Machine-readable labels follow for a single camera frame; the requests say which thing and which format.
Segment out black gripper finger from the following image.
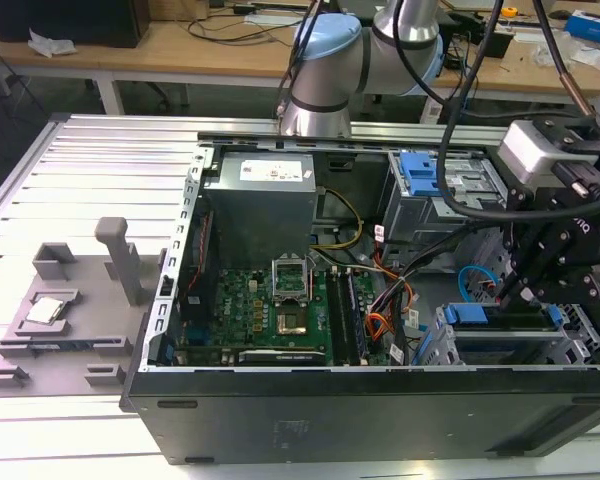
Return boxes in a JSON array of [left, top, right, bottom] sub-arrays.
[[498, 222, 574, 311], [522, 272, 600, 314]]

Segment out blue data wire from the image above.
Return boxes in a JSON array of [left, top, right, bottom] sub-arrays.
[[457, 264, 501, 304]]

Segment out hard disk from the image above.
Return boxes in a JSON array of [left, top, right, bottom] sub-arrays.
[[442, 301, 562, 334]]

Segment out metal disk bay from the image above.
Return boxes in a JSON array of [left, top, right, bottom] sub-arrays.
[[414, 302, 600, 369]]

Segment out RAM stick in slot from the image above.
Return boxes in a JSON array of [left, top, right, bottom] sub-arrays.
[[346, 269, 370, 361]]

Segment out metal optical drive cage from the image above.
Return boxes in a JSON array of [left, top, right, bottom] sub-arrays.
[[382, 149, 511, 274]]

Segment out blue plastic cage latch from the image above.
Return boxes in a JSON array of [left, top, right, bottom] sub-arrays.
[[399, 151, 449, 197]]

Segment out wooden desk with clutter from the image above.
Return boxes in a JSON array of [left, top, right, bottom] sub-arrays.
[[429, 0, 600, 121]]

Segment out clear plastic bag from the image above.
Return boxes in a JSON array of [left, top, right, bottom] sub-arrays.
[[532, 32, 600, 69]]

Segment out blue cardboard box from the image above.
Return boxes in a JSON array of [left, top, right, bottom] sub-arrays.
[[564, 8, 600, 46]]

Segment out small black block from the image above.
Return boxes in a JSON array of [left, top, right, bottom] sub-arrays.
[[472, 27, 514, 59]]

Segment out metal socket cover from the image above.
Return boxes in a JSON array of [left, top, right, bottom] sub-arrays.
[[270, 254, 312, 304]]

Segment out CPU socket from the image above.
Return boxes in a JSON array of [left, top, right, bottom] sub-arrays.
[[274, 309, 309, 337]]

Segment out black PC case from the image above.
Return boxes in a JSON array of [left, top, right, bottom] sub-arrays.
[[118, 130, 600, 466]]

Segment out black graphics card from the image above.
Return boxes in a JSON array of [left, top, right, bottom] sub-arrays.
[[222, 348, 327, 366]]

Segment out grey power supply unit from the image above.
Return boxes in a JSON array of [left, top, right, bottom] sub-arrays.
[[202, 152, 319, 251]]

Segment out green motherboard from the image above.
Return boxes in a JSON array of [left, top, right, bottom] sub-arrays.
[[179, 224, 386, 366]]

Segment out black case fan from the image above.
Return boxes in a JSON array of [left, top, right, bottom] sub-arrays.
[[185, 209, 216, 321]]

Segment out wooden desk with white legs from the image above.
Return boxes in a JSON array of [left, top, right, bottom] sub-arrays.
[[0, 0, 301, 116]]

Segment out grey parts rack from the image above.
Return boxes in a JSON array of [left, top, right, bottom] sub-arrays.
[[0, 216, 169, 399]]

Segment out silver CPU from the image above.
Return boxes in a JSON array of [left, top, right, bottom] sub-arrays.
[[25, 297, 66, 324]]

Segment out large black box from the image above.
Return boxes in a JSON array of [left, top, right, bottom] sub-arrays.
[[0, 0, 151, 49]]

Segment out black sleeved power wire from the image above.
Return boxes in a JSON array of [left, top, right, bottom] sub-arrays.
[[397, 232, 464, 281]]

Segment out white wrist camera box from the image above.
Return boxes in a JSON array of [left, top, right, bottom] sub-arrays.
[[497, 119, 600, 189]]

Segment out thick black camera cable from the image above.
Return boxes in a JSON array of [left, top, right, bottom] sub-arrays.
[[437, 0, 600, 221]]

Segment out orange wire bundle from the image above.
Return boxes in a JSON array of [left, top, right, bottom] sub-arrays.
[[364, 239, 419, 351]]

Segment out yellow and black wire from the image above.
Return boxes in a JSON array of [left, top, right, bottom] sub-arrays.
[[312, 187, 366, 251]]

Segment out black cable with copper sleeve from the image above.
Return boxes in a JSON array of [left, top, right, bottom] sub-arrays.
[[532, 0, 599, 116]]

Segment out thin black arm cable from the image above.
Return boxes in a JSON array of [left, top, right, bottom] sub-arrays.
[[277, 0, 326, 121]]

